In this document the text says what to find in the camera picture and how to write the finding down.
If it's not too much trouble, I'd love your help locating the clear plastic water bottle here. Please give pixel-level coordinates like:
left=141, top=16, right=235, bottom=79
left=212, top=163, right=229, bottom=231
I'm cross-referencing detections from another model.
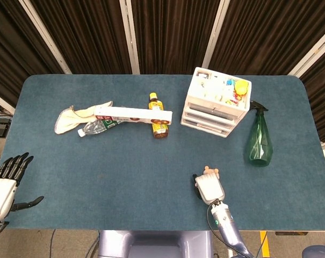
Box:
left=77, top=119, right=125, bottom=138

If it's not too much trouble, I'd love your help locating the purple grey robot torso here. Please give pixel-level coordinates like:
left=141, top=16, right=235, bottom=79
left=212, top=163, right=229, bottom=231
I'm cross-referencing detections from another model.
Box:
left=97, top=230, right=214, bottom=258

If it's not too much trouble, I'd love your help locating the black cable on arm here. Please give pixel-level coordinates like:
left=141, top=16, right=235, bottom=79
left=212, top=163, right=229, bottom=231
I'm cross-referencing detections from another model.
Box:
left=206, top=204, right=249, bottom=258

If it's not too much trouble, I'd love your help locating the small beige object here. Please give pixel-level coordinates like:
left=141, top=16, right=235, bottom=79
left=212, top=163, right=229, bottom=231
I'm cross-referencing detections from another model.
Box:
left=204, top=166, right=220, bottom=180

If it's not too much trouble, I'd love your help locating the clear plastic drawer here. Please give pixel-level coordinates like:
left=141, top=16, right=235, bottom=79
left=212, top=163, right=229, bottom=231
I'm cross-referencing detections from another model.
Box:
left=187, top=102, right=245, bottom=119
left=183, top=111, right=237, bottom=127
left=181, top=119, right=232, bottom=135

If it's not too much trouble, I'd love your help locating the amber tea drink bottle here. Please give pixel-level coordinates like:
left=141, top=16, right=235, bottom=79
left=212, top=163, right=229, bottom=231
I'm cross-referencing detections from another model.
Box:
left=148, top=92, right=170, bottom=139

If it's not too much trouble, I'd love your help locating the baking paper box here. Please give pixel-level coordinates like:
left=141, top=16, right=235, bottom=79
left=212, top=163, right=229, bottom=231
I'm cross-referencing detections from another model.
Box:
left=93, top=106, right=174, bottom=126

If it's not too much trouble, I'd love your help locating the dark brown curtain panel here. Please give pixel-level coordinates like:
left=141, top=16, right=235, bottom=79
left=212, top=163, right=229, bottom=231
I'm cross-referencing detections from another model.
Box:
left=299, top=47, right=325, bottom=143
left=131, top=0, right=221, bottom=75
left=0, top=0, right=65, bottom=100
left=30, top=0, right=133, bottom=75
left=208, top=0, right=325, bottom=76

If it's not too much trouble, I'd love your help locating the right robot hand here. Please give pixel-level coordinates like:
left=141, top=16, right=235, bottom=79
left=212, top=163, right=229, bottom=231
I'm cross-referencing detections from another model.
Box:
left=192, top=173, right=226, bottom=204

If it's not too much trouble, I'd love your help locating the cream cloth with stitched edge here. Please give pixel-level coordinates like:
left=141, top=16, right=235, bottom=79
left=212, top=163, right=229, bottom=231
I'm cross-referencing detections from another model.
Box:
left=54, top=101, right=114, bottom=134

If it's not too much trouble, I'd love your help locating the white partition post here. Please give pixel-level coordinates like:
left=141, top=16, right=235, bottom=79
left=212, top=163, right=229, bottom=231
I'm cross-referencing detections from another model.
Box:
left=18, top=0, right=72, bottom=75
left=119, top=0, right=141, bottom=75
left=201, top=0, right=230, bottom=69
left=287, top=24, right=325, bottom=77
left=0, top=90, right=16, bottom=115

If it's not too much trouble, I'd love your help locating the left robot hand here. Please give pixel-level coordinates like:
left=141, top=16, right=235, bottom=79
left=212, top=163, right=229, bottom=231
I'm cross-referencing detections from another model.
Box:
left=0, top=152, right=45, bottom=220

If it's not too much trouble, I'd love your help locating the white plastic drawer organizer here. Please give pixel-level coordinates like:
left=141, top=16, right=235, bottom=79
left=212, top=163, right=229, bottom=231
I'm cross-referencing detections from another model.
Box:
left=180, top=67, right=252, bottom=139

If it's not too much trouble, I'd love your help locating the yellow round toy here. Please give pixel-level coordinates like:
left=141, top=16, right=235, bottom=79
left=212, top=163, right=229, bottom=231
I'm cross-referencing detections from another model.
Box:
left=234, top=80, right=249, bottom=96

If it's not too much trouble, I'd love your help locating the green plastic spray bottle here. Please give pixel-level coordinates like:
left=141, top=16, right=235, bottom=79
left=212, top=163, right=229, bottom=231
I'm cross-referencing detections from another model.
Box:
left=244, top=100, right=273, bottom=167

